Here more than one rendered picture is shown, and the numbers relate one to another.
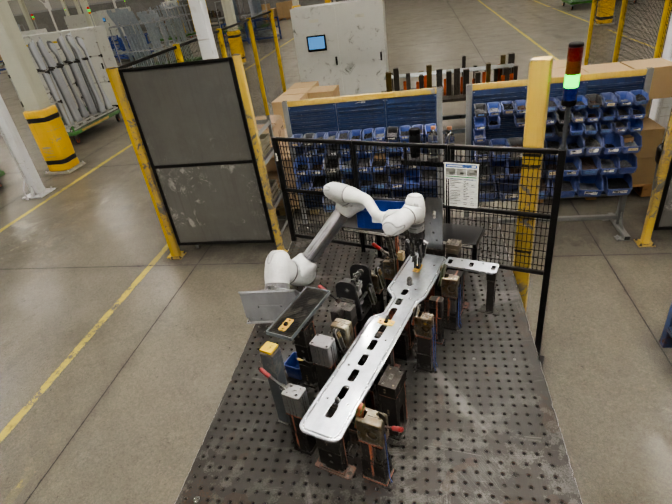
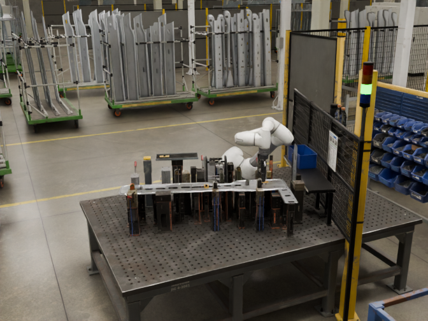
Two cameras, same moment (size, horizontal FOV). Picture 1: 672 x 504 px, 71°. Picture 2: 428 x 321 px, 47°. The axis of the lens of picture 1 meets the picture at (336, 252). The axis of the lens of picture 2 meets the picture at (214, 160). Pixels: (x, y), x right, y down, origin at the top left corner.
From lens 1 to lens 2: 3.32 m
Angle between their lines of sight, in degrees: 50
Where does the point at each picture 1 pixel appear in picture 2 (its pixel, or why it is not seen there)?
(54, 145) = not seen: hidden behind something
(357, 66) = not seen: outside the picture
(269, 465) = (121, 209)
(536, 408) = (212, 263)
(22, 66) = (318, 24)
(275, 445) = not seen: hidden behind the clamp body
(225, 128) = (324, 86)
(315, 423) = (125, 188)
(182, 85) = (313, 49)
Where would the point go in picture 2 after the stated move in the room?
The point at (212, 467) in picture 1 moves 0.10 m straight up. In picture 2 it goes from (111, 200) to (111, 190)
